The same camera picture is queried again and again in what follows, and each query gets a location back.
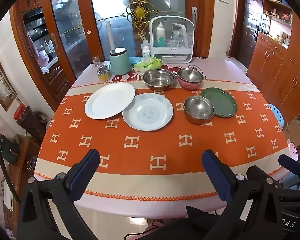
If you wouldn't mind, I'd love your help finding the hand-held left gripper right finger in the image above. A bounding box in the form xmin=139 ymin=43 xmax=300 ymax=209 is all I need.
xmin=201 ymin=149 xmax=282 ymax=240

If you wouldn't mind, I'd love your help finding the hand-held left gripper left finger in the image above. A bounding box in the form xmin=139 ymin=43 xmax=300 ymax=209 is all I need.
xmin=17 ymin=149 xmax=101 ymax=240

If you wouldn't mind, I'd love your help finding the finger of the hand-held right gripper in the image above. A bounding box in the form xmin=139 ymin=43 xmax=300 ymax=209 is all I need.
xmin=278 ymin=155 xmax=300 ymax=180
xmin=246 ymin=166 xmax=275 ymax=181

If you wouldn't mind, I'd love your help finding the copper-toned steel bowl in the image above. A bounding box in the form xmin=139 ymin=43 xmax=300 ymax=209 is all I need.
xmin=184 ymin=95 xmax=215 ymax=125

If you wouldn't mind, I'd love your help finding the plain white plate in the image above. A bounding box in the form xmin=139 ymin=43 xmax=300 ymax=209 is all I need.
xmin=84 ymin=82 xmax=136 ymax=120

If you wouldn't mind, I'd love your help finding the green plate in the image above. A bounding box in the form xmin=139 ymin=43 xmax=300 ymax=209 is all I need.
xmin=201 ymin=87 xmax=238 ymax=118

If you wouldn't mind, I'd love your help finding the white floral plate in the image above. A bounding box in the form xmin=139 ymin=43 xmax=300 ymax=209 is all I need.
xmin=122 ymin=93 xmax=174 ymax=132

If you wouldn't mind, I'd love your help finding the pink steel-lined bowl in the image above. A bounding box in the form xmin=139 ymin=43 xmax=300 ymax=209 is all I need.
xmin=177 ymin=67 xmax=205 ymax=91

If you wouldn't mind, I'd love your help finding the large steel bowl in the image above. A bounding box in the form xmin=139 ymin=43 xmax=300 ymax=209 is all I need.
xmin=141 ymin=68 xmax=176 ymax=92

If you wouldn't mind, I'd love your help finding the pink plastic stool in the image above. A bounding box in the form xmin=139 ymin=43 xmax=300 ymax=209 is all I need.
xmin=287 ymin=142 xmax=298 ymax=160

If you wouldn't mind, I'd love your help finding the cardboard box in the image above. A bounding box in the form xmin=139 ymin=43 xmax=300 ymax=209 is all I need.
xmin=282 ymin=116 xmax=300 ymax=148

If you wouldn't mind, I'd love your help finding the person's dark clothing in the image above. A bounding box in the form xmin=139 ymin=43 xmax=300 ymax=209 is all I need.
xmin=185 ymin=205 xmax=225 ymax=240

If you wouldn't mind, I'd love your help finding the blue plastic stool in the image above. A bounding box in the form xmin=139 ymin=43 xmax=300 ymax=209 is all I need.
xmin=267 ymin=103 xmax=285 ymax=129

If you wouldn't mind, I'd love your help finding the orange patterned tablecloth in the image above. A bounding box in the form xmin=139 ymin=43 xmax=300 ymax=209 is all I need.
xmin=34 ymin=79 xmax=290 ymax=202

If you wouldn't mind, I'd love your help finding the wicker basket red lid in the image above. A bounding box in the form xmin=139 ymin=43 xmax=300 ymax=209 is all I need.
xmin=14 ymin=104 xmax=47 ymax=144

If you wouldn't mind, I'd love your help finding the black bag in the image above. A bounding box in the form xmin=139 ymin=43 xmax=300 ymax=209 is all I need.
xmin=0 ymin=134 xmax=20 ymax=165

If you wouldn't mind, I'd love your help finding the yellow tin can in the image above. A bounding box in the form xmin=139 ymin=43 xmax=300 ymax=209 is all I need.
xmin=97 ymin=64 xmax=112 ymax=82

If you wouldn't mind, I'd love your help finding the wooden shelf cabinet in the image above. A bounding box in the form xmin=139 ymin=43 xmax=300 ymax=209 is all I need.
xmin=246 ymin=0 xmax=300 ymax=140

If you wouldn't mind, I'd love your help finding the teal canister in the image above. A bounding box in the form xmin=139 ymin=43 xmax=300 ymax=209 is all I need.
xmin=109 ymin=47 xmax=131 ymax=76

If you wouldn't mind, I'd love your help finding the pink kitchen appliance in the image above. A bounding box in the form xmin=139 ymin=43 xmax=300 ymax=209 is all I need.
xmin=36 ymin=50 xmax=50 ymax=67

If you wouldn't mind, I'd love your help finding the green tissue pack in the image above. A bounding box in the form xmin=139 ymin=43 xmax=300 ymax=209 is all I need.
xmin=134 ymin=56 xmax=163 ymax=73

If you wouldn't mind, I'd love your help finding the white clear-lid storage box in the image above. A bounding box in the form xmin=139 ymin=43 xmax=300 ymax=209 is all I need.
xmin=149 ymin=16 xmax=195 ymax=64

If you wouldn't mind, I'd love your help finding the dark wooden door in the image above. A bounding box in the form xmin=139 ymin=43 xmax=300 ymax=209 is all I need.
xmin=236 ymin=0 xmax=263 ymax=68

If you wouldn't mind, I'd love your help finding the wooden glass sliding door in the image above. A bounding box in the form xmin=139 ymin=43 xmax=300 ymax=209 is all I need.
xmin=49 ymin=0 xmax=215 ymax=80

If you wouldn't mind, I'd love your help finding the white bottle teal label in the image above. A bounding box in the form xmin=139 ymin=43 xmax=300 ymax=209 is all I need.
xmin=156 ymin=22 xmax=165 ymax=47

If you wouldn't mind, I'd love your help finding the gold door ornament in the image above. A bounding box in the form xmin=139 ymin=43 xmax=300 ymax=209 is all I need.
xmin=122 ymin=0 xmax=158 ymax=40

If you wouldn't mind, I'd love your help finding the wooden wall niche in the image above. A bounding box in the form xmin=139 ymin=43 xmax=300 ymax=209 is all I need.
xmin=0 ymin=56 xmax=23 ymax=112

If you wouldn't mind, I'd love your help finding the brass door handle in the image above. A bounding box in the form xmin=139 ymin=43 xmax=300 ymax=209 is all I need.
xmin=51 ymin=32 xmax=58 ymax=53

